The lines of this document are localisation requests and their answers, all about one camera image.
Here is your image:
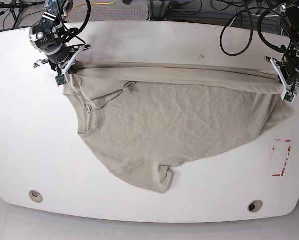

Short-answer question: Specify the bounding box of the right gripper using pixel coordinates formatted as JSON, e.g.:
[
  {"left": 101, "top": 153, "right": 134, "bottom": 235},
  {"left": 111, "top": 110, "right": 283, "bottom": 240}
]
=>
[{"left": 33, "top": 44, "right": 92, "bottom": 75}]

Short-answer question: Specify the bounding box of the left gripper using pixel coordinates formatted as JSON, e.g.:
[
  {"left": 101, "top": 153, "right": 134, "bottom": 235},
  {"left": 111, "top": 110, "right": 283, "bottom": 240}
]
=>
[{"left": 264, "top": 51, "right": 299, "bottom": 93}]

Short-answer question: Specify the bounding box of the beige T-shirt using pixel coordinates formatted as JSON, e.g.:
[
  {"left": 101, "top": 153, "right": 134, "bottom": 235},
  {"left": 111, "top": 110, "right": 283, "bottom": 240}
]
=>
[{"left": 63, "top": 63, "right": 294, "bottom": 194}]

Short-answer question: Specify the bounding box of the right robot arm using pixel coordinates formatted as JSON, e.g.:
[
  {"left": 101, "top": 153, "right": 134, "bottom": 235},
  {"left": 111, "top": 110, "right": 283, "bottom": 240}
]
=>
[{"left": 29, "top": 0, "right": 92, "bottom": 75}]

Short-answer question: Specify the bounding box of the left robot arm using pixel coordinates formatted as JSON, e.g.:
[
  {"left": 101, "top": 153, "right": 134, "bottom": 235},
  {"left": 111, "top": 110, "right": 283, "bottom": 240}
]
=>
[{"left": 257, "top": 0, "right": 299, "bottom": 93}]

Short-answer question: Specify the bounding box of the red tape rectangle marking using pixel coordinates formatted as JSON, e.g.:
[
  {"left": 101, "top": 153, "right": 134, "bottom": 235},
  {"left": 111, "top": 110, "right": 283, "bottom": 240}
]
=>
[{"left": 269, "top": 139, "right": 292, "bottom": 177}]

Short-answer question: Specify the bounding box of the black tripod stand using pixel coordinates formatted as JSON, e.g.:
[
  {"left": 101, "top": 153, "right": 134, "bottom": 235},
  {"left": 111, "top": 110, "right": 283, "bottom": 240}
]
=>
[{"left": 0, "top": 0, "right": 45, "bottom": 30}]

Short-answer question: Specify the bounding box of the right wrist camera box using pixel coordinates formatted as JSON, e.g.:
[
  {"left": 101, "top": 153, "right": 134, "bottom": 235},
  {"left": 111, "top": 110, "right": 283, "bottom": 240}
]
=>
[{"left": 55, "top": 74, "right": 68, "bottom": 87}]

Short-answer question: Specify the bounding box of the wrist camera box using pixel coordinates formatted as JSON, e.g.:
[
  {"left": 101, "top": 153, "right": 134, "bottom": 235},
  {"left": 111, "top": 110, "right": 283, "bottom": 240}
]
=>
[
  {"left": 281, "top": 91, "right": 297, "bottom": 104},
  {"left": 55, "top": 74, "right": 68, "bottom": 87}
]

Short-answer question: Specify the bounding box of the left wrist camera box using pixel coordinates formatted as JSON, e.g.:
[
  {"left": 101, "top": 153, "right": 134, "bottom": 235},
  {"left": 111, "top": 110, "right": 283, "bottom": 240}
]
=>
[{"left": 281, "top": 91, "right": 297, "bottom": 104}]

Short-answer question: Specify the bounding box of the yellow cable on floor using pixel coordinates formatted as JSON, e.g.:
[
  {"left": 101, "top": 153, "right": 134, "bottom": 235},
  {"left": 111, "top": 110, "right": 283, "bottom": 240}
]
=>
[{"left": 65, "top": 0, "right": 117, "bottom": 24}]

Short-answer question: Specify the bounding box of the left table cable grommet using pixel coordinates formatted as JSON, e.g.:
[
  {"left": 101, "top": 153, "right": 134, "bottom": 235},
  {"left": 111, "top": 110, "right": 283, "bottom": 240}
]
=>
[{"left": 29, "top": 190, "right": 43, "bottom": 204}]

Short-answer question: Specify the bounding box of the table cable grommet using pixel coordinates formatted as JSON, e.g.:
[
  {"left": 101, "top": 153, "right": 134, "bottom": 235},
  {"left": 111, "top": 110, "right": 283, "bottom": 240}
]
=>
[
  {"left": 29, "top": 190, "right": 43, "bottom": 204},
  {"left": 247, "top": 199, "right": 263, "bottom": 213}
]

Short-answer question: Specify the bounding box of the right table cable grommet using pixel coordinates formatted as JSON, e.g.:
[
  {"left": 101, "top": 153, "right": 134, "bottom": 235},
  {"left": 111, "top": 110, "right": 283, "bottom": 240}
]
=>
[{"left": 247, "top": 199, "right": 263, "bottom": 213}]

